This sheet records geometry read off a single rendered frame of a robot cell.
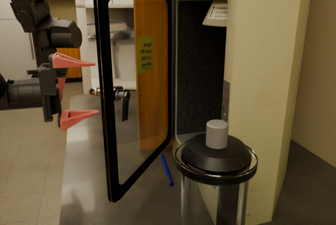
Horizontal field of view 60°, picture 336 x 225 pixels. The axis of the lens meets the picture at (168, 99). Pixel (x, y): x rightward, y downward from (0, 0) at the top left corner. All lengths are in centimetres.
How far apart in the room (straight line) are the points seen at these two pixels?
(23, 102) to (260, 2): 43
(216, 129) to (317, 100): 63
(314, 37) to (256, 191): 54
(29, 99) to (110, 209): 28
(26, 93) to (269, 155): 45
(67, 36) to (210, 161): 55
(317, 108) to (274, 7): 53
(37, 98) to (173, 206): 36
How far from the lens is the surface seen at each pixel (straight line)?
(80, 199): 72
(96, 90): 55
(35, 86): 58
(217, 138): 37
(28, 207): 240
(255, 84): 50
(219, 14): 57
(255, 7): 48
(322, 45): 95
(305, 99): 100
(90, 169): 82
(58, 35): 81
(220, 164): 36
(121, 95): 52
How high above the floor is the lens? 135
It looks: 18 degrees down
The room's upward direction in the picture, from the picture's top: straight up
